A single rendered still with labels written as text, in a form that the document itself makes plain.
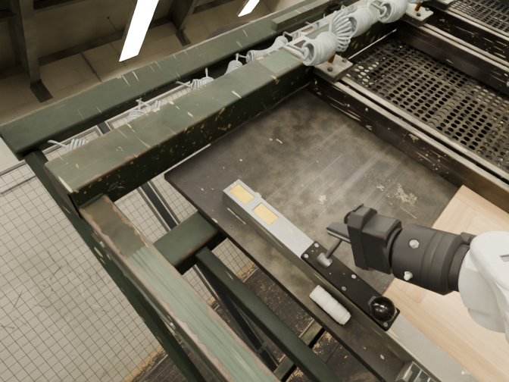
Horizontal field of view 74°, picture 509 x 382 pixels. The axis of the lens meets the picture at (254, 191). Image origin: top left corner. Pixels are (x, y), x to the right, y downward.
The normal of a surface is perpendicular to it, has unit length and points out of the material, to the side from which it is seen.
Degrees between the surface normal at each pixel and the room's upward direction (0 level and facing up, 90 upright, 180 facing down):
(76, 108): 90
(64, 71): 90
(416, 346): 57
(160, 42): 90
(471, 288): 87
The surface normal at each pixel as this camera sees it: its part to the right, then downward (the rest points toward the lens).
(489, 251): -0.25, -0.86
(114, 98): 0.48, -0.18
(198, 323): 0.11, -0.60
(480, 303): -0.70, 0.47
